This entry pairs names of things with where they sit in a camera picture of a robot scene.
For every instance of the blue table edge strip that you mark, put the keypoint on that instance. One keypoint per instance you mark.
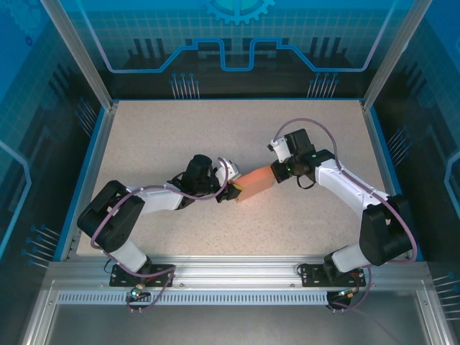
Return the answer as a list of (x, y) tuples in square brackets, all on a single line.
[(82, 179), (389, 161)]

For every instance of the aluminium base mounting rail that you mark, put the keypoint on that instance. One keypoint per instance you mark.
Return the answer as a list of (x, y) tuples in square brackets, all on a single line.
[(233, 273)]

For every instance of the aluminium frame post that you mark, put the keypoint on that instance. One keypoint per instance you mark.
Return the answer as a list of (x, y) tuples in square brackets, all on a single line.
[(82, 54), (387, 54)]

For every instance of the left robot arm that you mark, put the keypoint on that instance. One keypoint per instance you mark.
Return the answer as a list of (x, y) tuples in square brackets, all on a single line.
[(108, 223)]

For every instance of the small LED connector board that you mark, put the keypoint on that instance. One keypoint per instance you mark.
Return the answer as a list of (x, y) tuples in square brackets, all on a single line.
[(346, 294), (134, 293)]

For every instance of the aluminium side rail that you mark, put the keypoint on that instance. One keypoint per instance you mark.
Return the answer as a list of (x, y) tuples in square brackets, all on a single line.
[(101, 143), (376, 143)]

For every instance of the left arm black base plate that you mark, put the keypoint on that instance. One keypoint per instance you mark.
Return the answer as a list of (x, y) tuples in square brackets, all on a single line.
[(116, 278)]

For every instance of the pink paper box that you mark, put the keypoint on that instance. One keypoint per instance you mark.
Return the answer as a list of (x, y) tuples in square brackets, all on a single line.
[(257, 181)]

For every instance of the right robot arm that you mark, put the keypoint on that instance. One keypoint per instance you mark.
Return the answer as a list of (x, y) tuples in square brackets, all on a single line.
[(381, 233)]

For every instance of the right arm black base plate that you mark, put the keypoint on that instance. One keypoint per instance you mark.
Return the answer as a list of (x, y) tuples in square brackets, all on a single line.
[(309, 276)]

